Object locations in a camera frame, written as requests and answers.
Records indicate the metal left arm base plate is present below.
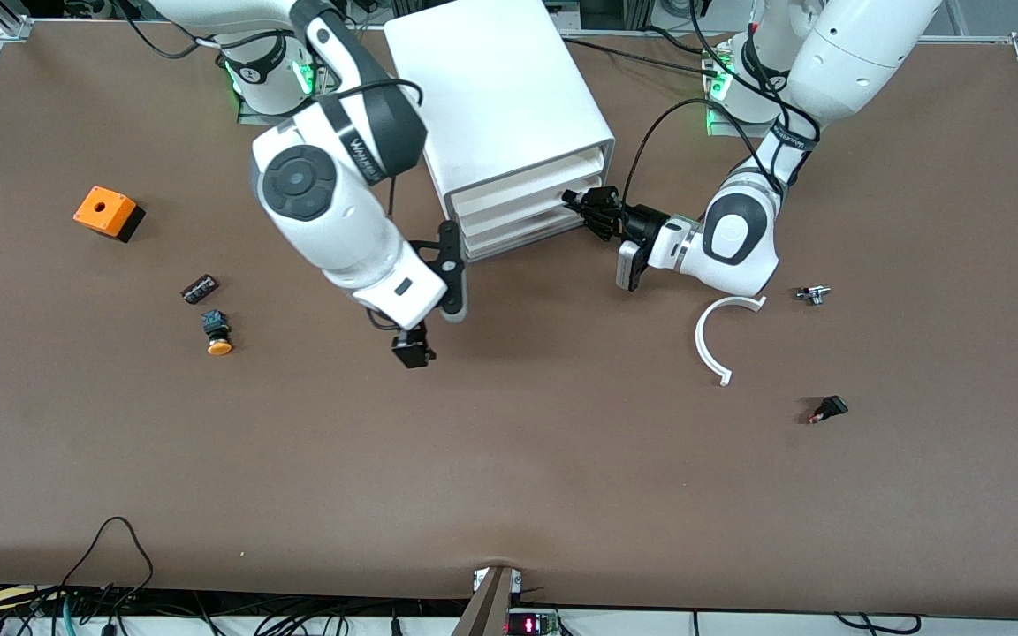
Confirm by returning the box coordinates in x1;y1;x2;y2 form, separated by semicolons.
705;40;800;140

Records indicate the brown camera mount post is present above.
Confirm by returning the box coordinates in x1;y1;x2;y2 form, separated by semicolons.
452;565;514;636

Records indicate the white drawer cabinet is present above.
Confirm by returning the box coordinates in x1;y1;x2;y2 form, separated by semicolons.
384;0;616;266

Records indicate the white plastic drawer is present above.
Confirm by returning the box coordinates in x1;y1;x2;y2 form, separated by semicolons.
459;196;600;254

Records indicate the orange box with hole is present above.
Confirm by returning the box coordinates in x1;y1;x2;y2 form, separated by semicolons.
73;185;147;244

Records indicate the black cable on table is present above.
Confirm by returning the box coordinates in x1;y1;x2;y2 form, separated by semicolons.
562;34;726;76

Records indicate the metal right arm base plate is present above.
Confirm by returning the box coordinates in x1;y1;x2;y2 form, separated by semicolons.
237;26;335;126

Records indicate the thin black looped cable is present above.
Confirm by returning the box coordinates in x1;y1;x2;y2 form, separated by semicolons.
58;517;156;610

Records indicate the white curved plastic arc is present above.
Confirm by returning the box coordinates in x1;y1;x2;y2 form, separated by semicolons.
695;295;768;387

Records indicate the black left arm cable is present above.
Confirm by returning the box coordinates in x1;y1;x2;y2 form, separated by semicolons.
622;97;819;204

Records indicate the circuit board with red display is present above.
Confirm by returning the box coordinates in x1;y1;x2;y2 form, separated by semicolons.
506;608;563;636

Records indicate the aluminium frame rail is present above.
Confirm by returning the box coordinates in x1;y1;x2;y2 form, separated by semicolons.
0;0;33;41

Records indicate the yellow push button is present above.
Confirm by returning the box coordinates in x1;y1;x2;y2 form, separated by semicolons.
201;309;234;357

